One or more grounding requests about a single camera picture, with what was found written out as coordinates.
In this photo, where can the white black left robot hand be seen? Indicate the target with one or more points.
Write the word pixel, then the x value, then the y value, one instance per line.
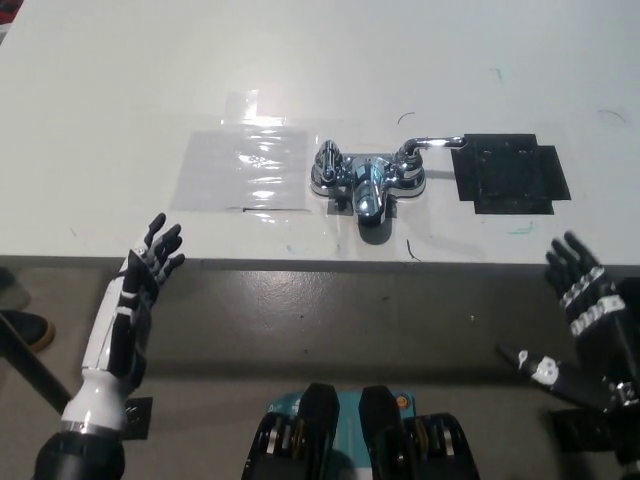
pixel 112 330

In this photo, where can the black shoe tan sole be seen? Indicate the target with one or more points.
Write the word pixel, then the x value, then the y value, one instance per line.
pixel 27 330

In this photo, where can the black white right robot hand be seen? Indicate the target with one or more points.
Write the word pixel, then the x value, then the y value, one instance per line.
pixel 610 345

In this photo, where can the dark diagonal metal bar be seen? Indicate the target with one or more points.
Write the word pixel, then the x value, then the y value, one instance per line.
pixel 35 370

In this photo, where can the wide black floor tape marker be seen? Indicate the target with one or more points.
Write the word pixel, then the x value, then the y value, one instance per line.
pixel 580 432

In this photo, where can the translucent grey plastic sheet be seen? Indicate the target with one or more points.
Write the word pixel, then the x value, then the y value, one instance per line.
pixel 225 172

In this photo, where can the black tape square patch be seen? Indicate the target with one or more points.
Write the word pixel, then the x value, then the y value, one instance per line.
pixel 507 172

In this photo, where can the red black object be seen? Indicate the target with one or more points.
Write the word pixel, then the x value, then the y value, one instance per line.
pixel 6 12

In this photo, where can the black teal robot torso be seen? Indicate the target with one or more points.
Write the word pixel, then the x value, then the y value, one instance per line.
pixel 320 430

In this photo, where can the chrome faucet body with spout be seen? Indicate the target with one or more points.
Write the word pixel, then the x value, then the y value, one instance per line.
pixel 367 192

